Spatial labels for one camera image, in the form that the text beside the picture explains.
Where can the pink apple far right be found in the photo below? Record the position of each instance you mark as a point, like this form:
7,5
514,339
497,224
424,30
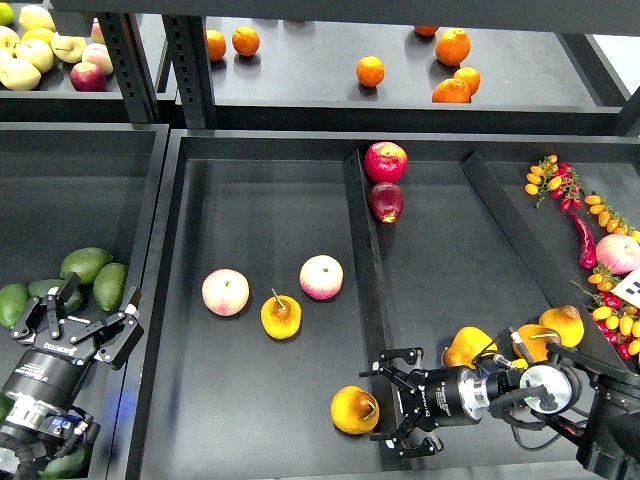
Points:
618,253

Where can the pink apple left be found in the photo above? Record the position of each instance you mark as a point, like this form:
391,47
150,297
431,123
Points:
225,292

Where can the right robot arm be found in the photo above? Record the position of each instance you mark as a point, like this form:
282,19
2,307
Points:
588,402

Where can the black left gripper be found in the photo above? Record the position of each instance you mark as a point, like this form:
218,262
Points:
52,369

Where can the cherry tomato bunch top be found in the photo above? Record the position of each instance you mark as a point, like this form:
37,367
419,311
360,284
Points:
551,178

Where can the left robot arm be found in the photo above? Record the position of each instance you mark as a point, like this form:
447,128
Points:
43,424

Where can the yellow pear lying right tray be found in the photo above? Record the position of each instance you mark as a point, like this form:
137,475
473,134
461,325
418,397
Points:
469,345

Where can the red apple on shelf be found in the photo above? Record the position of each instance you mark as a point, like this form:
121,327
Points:
88,77

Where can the bright red apple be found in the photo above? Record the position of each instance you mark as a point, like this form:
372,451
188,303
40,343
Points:
385,162

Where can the black tray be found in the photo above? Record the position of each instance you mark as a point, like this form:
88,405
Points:
65,186
272,287

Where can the red chili pepper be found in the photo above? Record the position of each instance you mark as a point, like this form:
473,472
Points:
587,254

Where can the black centre tray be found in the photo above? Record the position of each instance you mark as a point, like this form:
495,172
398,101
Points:
272,287

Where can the green avocado far left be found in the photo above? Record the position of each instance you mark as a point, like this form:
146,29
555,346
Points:
13,300

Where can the pink apple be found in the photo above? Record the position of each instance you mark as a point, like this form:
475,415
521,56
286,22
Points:
225,292
618,253
321,277

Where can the green avocado bottom left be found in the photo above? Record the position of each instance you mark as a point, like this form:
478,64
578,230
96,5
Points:
72,466

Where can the yellow pear with stem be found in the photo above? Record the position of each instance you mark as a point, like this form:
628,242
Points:
281,316

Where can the yellow pear low right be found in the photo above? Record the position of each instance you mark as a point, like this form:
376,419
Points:
536,337

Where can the large orange right shelf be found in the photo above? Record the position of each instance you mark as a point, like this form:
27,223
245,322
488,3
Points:
453,46

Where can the orange leftmost shelf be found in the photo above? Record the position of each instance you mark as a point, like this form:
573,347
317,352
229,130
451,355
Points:
216,45

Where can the green avocado tray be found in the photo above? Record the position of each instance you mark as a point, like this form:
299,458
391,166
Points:
109,285
86,263
6,406

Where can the orange centre shelf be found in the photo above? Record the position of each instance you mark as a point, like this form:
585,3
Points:
370,71

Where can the orange front right shelf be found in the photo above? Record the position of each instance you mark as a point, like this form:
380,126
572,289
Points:
452,90

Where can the dark green avocado under gripper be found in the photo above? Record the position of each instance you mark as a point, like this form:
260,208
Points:
40,288

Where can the black left tray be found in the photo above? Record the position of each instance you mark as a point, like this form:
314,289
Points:
65,186

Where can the dark red apple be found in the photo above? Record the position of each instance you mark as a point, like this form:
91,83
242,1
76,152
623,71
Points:
386,202

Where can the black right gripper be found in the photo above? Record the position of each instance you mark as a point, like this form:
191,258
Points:
428,400

